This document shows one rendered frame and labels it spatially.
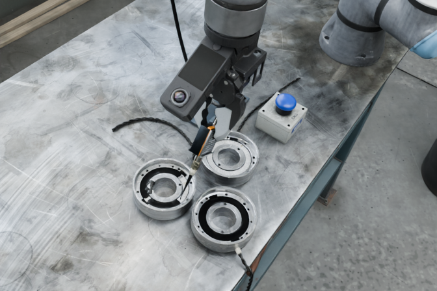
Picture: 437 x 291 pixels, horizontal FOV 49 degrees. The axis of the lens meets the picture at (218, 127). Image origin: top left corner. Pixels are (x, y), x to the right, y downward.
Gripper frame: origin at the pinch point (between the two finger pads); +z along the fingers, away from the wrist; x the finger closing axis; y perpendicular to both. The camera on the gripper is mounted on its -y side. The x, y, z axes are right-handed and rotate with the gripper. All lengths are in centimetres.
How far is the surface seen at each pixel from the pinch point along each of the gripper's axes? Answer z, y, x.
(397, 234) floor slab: 93, 74, -42
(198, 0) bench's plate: 13, 44, 33
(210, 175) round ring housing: 10.7, 0.3, -1.3
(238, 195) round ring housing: 10.0, -0.4, -7.5
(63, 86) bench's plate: 13.3, 1.4, 35.2
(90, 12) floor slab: 93, 96, 131
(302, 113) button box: 8.8, 22.0, -7.4
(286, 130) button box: 9.5, 16.9, -6.9
